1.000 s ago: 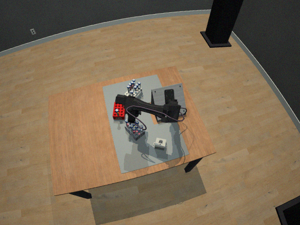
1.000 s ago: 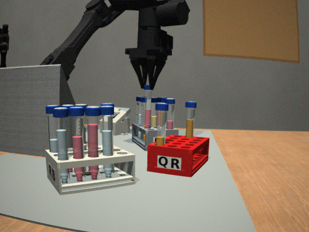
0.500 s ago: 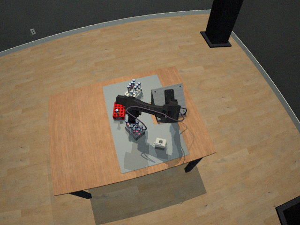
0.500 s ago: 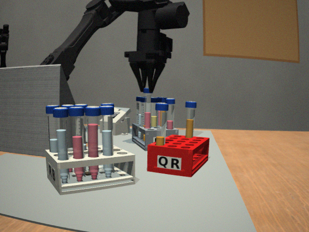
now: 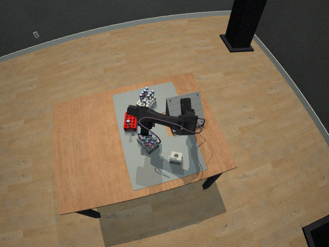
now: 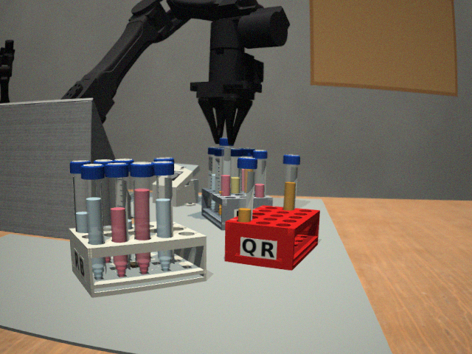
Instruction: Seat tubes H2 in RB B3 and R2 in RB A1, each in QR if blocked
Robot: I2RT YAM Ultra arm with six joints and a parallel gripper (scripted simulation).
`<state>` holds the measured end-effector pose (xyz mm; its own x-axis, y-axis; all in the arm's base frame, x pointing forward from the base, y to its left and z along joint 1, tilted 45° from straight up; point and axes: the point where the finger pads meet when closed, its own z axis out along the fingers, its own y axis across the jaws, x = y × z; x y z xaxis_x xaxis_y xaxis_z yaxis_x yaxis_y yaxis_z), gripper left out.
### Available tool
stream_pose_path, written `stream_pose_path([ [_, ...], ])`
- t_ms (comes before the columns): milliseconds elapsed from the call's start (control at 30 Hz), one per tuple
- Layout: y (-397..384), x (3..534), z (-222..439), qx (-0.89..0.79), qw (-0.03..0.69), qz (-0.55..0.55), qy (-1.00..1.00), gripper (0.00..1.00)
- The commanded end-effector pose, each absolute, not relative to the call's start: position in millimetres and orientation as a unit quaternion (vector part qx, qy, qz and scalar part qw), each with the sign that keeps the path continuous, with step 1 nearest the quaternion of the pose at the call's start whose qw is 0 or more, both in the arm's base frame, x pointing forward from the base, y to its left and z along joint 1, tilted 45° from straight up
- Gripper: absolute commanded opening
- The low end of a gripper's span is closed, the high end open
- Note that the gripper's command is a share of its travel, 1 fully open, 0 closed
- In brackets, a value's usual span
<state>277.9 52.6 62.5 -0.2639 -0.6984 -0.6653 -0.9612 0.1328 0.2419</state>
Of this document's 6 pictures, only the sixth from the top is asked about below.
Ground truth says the white test tube rack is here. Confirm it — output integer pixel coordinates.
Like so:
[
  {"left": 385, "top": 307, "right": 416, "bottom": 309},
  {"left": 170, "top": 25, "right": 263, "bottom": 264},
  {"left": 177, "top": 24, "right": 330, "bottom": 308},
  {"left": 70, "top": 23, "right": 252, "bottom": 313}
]
[{"left": 69, "top": 222, "right": 207, "bottom": 298}]

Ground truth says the red test tube rack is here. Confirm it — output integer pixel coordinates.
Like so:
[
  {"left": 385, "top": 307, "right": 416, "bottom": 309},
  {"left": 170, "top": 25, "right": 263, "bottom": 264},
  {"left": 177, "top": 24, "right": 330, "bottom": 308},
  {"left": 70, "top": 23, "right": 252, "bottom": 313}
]
[{"left": 225, "top": 206, "right": 320, "bottom": 271}]

